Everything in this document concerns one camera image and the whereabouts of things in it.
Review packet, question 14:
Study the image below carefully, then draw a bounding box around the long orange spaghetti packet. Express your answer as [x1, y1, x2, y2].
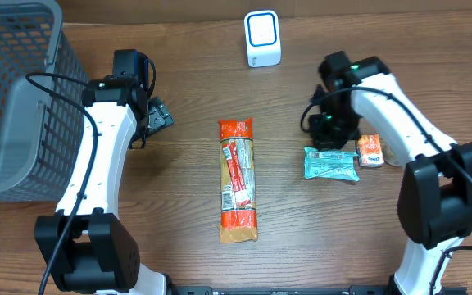
[219, 118, 258, 243]

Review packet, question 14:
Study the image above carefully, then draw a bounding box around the green capped bottle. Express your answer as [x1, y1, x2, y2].
[382, 143, 402, 167]

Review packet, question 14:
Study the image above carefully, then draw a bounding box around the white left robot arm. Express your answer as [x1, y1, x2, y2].
[34, 49, 175, 295]

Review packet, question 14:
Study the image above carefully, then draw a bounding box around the small orange white box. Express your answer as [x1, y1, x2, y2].
[356, 134, 384, 168]

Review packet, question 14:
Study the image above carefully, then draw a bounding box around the grey plastic mesh basket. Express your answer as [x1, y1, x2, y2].
[0, 0, 89, 202]

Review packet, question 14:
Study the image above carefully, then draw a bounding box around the white barcode scanner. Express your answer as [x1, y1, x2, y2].
[243, 10, 282, 68]

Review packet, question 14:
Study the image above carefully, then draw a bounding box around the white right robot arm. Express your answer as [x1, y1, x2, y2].
[300, 52, 472, 294]

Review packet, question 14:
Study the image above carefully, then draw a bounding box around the teal snack packet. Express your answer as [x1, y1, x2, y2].
[304, 147, 360, 182]

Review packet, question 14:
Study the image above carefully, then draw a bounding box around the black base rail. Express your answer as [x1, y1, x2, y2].
[167, 285, 390, 295]

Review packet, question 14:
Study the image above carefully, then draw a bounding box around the red coffee stick sachet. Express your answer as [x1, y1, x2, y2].
[222, 141, 252, 207]

